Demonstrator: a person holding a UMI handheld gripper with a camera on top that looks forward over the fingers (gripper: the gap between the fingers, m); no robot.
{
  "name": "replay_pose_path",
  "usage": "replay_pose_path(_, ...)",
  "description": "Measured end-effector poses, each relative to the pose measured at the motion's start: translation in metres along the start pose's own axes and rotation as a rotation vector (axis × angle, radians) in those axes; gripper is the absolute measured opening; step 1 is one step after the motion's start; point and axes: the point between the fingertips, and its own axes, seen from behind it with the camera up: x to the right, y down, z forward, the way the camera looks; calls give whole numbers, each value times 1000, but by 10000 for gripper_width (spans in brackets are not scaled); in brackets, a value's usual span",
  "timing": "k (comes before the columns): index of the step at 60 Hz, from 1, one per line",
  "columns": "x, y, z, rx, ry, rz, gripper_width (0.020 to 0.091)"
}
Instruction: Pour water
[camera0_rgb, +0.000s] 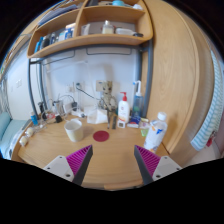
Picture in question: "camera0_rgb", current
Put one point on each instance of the wooden shelf unit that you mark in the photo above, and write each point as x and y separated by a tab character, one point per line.
100	40

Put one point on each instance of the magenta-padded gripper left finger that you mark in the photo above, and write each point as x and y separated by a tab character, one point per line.
61	166

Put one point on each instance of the grey metal shelf frame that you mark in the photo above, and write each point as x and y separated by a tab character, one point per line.
149	76

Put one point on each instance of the wooden tree figurine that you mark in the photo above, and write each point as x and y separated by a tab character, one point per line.
107	98

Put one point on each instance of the light blue bedding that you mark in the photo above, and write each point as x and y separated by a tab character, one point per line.
7	133

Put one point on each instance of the white red-pump lotion bottle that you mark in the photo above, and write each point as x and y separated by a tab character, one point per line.
123	111

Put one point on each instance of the clear plastic drink bottle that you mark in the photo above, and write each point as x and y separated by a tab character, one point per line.
155	135

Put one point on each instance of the white wall socket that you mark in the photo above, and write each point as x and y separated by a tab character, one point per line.
69	88
80	86

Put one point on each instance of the black pens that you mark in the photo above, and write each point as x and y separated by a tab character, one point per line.
113	121

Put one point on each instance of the small round white jar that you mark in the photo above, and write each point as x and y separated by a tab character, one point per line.
23	141
30	131

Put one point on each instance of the white power strip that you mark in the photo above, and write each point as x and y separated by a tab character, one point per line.
78	114

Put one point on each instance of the small blue box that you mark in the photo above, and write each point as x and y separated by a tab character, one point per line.
134	120

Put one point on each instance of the flat round red coaster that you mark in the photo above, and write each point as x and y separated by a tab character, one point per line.
101	136

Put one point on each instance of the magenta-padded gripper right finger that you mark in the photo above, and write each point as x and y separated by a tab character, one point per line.
165	166

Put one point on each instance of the striped hanging towel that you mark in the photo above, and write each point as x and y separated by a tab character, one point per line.
206	126

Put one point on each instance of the small white desk clock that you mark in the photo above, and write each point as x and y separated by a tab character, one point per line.
121	124

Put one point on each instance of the small blue bottle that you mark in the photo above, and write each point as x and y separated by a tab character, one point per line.
34	119

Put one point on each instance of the blue squeeze wash bottle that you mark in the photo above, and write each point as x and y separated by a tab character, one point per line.
137	101

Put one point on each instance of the white tissue pack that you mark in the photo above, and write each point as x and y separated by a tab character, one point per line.
97	116

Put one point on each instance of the cream ceramic cup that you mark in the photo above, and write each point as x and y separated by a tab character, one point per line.
74	131

